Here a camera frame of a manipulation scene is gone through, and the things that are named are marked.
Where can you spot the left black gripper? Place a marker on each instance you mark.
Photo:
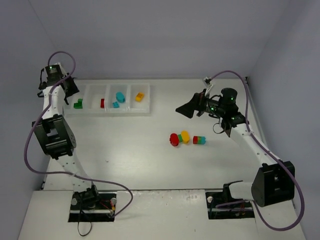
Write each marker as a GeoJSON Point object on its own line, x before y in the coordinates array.
{"type": "Point", "coordinates": [70, 86]}

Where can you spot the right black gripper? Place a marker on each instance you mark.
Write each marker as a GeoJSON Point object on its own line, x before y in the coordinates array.
{"type": "Point", "coordinates": [200, 104]}

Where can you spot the green stepped lego brick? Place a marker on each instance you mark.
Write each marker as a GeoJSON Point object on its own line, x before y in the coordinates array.
{"type": "Point", "coordinates": [78, 104]}

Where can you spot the yellow round lego brick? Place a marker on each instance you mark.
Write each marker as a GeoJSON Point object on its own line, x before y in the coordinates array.
{"type": "Point", "coordinates": [185, 137]}

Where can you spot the red round lego brick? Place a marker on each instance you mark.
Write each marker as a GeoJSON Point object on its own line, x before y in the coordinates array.
{"type": "Point", "coordinates": [174, 139]}

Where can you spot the small red lego brick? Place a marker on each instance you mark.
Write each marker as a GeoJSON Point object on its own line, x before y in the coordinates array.
{"type": "Point", "coordinates": [102, 103]}

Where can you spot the cyan lego brick stack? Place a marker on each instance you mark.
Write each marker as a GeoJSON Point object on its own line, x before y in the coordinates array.
{"type": "Point", "coordinates": [115, 105]}

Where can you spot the yellow black striped lego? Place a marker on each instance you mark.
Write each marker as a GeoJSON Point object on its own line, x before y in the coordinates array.
{"type": "Point", "coordinates": [139, 97]}

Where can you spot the cyan round lego brick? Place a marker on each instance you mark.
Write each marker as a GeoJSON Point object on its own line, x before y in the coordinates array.
{"type": "Point", "coordinates": [120, 97]}

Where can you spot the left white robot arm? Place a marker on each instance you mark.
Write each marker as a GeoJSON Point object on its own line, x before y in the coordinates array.
{"type": "Point", "coordinates": [56, 138]}

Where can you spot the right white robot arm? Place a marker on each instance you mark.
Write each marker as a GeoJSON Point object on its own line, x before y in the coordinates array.
{"type": "Point", "coordinates": [273, 181]}

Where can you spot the red lego right stack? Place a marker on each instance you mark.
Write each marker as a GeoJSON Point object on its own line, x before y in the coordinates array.
{"type": "Point", "coordinates": [195, 140]}

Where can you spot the clear plastic sorting tray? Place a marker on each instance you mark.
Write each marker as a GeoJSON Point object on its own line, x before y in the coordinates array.
{"type": "Point", "coordinates": [93, 93]}

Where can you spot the green yellow lego right stack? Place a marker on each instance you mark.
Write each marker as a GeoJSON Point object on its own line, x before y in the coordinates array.
{"type": "Point", "coordinates": [200, 140]}

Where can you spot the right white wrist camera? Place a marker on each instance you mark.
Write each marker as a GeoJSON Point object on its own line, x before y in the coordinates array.
{"type": "Point", "coordinates": [208, 85]}

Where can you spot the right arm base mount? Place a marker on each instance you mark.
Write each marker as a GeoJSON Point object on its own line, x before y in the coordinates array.
{"type": "Point", "coordinates": [221, 206]}

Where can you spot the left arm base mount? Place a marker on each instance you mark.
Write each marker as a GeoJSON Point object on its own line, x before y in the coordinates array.
{"type": "Point", "coordinates": [100, 211]}

